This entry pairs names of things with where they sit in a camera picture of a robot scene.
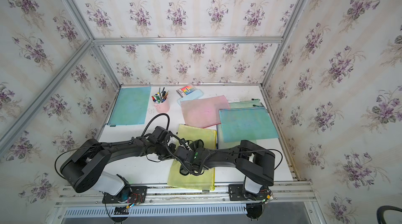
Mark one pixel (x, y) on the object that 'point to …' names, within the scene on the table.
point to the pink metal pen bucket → (161, 102)
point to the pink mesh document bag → (203, 112)
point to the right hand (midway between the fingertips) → (189, 161)
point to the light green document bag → (222, 145)
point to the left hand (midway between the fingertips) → (180, 157)
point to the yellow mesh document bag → (205, 181)
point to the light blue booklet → (195, 94)
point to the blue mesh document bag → (131, 107)
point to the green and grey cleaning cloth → (197, 144)
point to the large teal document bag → (245, 124)
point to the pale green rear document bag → (253, 102)
